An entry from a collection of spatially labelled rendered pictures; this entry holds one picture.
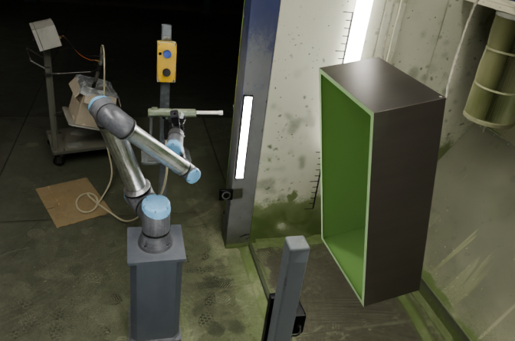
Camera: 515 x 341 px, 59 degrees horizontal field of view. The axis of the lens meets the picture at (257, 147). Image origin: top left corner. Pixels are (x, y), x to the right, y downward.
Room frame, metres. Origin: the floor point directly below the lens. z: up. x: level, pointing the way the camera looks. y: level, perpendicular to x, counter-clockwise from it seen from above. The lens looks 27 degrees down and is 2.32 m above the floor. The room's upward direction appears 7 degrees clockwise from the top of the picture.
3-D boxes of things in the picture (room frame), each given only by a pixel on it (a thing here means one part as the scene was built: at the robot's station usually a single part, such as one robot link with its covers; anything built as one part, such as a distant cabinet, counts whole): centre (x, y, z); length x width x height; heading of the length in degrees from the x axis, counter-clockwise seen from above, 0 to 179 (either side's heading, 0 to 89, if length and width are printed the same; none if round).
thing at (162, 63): (2.82, 0.65, 1.42); 0.12 x 0.06 x 0.26; 108
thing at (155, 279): (2.00, 0.49, 0.32); 0.31 x 0.31 x 0.64; 18
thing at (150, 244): (2.00, 0.49, 0.69); 0.19 x 0.19 x 0.10
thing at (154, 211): (2.01, 0.50, 0.83); 0.17 x 0.15 x 0.18; 40
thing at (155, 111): (2.73, 0.49, 1.05); 0.49 x 0.05 x 0.23; 108
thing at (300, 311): (0.92, -0.14, 1.35); 0.09 x 0.07 x 0.07; 108
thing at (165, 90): (2.87, 0.67, 0.82); 0.06 x 0.06 x 1.64; 18
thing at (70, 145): (3.97, 1.77, 0.64); 0.73 x 0.50 x 1.27; 122
